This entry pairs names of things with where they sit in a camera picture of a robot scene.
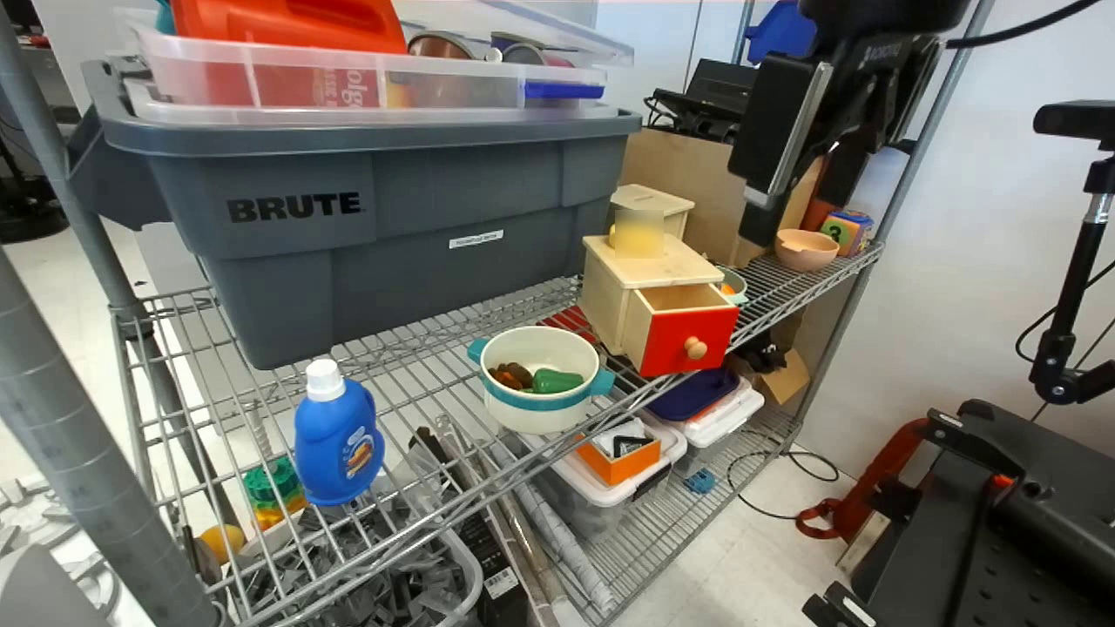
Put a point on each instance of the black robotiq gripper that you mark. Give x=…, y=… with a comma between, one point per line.
x=882, y=23

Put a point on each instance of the yellow round plush toy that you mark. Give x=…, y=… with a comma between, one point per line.
x=636, y=238

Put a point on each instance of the wooden box with red drawer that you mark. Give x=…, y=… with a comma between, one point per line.
x=664, y=301

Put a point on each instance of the small colourful block toy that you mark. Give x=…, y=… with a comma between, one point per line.
x=844, y=234

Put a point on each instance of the pink small bowl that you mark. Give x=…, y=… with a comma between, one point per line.
x=808, y=247

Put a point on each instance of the white bowl with teal band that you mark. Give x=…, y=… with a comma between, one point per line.
x=547, y=388

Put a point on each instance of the brown toy food piece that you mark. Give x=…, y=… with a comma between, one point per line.
x=512, y=374

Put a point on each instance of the green toy cups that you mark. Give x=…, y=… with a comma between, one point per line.
x=275, y=483

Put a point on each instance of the yellow toy piece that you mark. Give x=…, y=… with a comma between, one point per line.
x=222, y=541

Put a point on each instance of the terracotta plant pot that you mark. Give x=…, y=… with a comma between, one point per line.
x=816, y=212

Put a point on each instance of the blue plastic bin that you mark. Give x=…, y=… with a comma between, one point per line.
x=783, y=34

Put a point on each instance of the black electronic device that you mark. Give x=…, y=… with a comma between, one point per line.
x=702, y=99

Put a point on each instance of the mint green pot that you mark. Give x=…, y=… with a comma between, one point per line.
x=736, y=282

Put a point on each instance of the small pale wooden box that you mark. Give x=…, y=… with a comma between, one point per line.
x=650, y=208

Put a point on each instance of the small cardboard box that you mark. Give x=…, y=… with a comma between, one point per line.
x=787, y=378

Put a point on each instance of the clear container with blue item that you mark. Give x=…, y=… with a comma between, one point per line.
x=702, y=402

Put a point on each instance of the small blue plastic piece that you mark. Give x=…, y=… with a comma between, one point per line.
x=699, y=483

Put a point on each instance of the black robot cart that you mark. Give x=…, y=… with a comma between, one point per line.
x=997, y=533

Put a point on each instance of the grey brute storage tote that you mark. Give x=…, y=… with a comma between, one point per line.
x=349, y=231

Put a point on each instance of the bundle of metal rods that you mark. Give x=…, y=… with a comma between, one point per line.
x=524, y=522

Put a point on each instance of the clear plastic storage bin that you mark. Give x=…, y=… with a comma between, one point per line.
x=325, y=83

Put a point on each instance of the orange red plastic container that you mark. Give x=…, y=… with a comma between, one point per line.
x=292, y=23

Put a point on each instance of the blue detergent bottle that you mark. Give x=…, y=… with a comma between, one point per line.
x=335, y=439

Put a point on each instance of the black camera stand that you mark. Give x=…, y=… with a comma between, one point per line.
x=1075, y=301

